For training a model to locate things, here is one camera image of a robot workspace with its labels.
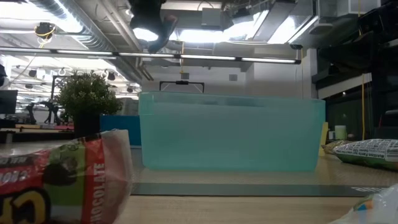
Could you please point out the long LED light strip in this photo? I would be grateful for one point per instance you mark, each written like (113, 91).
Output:
(149, 55)

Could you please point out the clear mat with black border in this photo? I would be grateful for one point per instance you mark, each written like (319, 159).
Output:
(217, 189)

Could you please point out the black computer monitor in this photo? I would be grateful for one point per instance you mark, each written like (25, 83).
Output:
(7, 102)

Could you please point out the golden silver granola bar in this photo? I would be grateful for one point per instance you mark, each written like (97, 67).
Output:
(331, 147)

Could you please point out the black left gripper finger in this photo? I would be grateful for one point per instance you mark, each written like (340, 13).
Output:
(164, 31)

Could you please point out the translucent teal plastic bin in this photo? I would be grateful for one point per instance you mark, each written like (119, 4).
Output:
(230, 133)

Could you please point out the red green chocolate granola bar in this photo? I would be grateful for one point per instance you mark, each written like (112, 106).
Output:
(62, 180)

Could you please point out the dark blue plastic bin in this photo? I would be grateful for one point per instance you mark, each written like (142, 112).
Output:
(119, 129)

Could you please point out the pale green cup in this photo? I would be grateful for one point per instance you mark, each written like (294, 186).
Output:
(340, 132)

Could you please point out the bushy green potted plant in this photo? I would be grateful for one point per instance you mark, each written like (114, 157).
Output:
(87, 96)

